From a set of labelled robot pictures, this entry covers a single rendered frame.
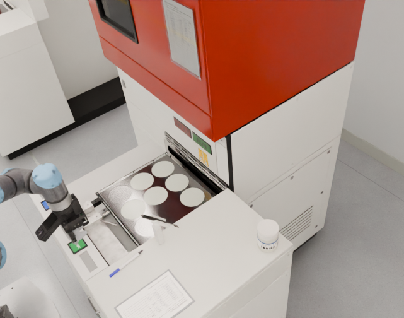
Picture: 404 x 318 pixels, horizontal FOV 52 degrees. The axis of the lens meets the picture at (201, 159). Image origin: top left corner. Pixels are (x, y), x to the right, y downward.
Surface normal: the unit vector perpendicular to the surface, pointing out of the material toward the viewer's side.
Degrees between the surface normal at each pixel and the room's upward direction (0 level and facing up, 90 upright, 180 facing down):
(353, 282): 0
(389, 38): 90
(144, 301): 0
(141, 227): 0
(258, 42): 90
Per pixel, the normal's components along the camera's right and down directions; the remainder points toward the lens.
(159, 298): -0.09, -0.72
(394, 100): -0.79, 0.48
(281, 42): 0.61, 0.51
